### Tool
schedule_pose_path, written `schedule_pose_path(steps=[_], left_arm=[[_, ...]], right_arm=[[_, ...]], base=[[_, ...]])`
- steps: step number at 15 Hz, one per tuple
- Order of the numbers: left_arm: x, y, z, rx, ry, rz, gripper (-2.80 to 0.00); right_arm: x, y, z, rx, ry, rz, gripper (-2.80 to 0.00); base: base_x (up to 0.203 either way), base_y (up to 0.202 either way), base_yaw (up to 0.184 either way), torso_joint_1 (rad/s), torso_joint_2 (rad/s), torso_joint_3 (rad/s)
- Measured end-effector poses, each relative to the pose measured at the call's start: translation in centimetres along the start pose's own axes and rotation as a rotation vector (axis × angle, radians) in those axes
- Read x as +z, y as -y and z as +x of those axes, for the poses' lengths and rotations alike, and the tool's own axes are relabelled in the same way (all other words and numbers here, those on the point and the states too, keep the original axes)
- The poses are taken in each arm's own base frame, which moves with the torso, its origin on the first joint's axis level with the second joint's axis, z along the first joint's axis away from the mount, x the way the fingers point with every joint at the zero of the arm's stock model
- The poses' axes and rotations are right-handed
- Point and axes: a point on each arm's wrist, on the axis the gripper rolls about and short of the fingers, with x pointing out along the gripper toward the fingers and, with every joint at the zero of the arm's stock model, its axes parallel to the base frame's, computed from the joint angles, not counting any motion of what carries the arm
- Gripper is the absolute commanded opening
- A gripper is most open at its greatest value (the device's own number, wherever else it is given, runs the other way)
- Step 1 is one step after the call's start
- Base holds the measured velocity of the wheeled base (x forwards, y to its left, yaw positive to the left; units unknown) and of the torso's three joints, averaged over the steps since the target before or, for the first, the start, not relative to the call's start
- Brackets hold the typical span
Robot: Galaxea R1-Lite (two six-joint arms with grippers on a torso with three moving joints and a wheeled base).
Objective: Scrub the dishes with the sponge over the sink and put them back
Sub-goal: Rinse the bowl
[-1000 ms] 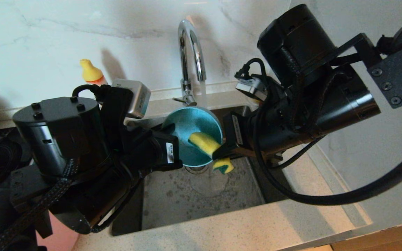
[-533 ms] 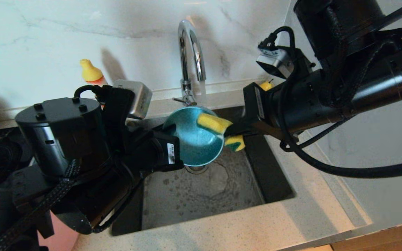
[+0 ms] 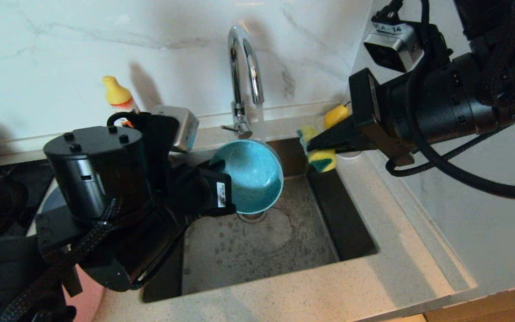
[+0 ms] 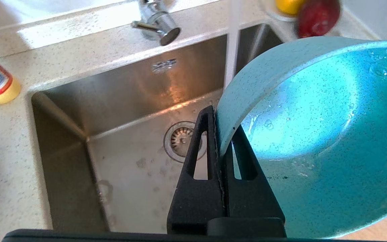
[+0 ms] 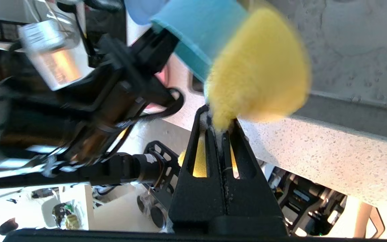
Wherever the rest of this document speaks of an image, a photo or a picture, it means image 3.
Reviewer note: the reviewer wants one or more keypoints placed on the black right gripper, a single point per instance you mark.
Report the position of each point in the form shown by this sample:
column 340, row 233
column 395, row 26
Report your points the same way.
column 373, row 112

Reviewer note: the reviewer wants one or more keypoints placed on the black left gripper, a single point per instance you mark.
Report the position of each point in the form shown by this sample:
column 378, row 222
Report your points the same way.
column 208, row 192

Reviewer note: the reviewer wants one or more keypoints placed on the yellow green fish-shaped sponge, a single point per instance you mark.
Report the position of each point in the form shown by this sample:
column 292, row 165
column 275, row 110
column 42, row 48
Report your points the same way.
column 322, row 160

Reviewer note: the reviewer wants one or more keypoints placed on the teal bowl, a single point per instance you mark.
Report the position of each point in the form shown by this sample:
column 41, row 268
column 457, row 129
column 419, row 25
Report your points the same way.
column 253, row 179

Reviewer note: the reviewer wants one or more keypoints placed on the chrome curved faucet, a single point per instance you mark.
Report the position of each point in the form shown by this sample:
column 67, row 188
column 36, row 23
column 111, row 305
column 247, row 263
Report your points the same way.
column 236, row 80

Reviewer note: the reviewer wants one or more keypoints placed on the orange yellow detergent bottle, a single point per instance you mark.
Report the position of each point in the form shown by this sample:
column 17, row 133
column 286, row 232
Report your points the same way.
column 116, row 91

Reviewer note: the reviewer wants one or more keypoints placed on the blue plate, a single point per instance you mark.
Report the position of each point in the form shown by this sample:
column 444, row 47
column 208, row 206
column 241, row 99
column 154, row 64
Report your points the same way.
column 52, row 201

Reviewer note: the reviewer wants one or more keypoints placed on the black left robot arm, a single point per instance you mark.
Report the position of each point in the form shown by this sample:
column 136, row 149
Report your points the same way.
column 92, row 179

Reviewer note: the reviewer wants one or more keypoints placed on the stainless steel sink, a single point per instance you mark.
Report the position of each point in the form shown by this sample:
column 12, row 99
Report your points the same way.
column 257, row 250

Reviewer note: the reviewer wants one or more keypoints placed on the yellow pear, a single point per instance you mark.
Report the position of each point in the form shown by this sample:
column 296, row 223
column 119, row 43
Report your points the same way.
column 335, row 115

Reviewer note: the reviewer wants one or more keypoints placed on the small white dish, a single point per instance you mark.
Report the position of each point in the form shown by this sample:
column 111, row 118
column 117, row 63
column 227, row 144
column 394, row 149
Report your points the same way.
column 351, row 155

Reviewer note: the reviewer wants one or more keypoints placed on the round metal drain strainer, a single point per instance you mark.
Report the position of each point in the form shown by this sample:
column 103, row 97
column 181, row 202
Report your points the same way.
column 252, row 217

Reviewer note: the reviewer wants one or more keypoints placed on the pink plate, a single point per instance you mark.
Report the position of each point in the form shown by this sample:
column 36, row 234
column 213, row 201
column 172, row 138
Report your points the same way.
column 85, row 297

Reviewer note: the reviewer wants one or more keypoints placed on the brown wooden cabinet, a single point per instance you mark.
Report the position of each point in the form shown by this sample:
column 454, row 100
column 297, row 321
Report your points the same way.
column 508, row 308

